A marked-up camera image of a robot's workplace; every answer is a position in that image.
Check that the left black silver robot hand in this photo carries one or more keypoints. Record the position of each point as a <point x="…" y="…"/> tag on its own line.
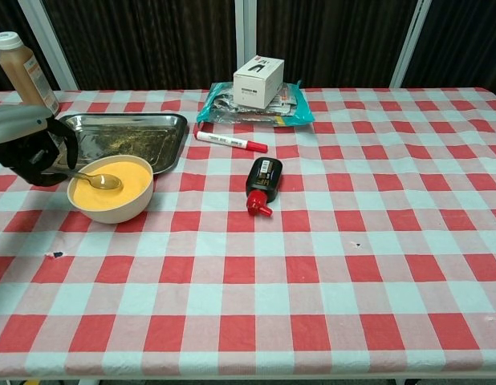
<point x="19" y="152"/>

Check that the silver metal spoon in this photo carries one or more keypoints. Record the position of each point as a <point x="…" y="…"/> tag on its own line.
<point x="107" y="182"/>

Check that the rectangular stainless steel tray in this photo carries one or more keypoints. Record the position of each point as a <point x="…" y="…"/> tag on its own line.
<point x="127" y="138"/>

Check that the beige bowl with orange powder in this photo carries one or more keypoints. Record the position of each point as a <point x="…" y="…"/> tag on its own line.
<point x="119" y="208"/>

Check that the brown juice bottle white cap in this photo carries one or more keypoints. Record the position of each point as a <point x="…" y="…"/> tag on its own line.
<point x="23" y="76"/>

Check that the white marker red cap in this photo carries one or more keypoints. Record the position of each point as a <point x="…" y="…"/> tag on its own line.
<point x="228" y="140"/>

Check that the black ink bottle red cap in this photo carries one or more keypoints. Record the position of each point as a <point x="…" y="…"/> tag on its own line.
<point x="265" y="176"/>

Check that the white cardboard box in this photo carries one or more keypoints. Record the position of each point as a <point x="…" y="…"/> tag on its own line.
<point x="256" y="82"/>

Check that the teal snack packet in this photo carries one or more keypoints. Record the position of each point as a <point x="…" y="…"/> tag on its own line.
<point x="300" y="112"/>

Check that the red white checkered tablecloth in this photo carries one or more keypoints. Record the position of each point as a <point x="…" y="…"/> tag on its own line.
<point x="296" y="272"/>

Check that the white partition frame post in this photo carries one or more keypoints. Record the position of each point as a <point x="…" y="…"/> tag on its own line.
<point x="246" y="36"/>
<point x="51" y="44"/>
<point x="410" y="44"/>

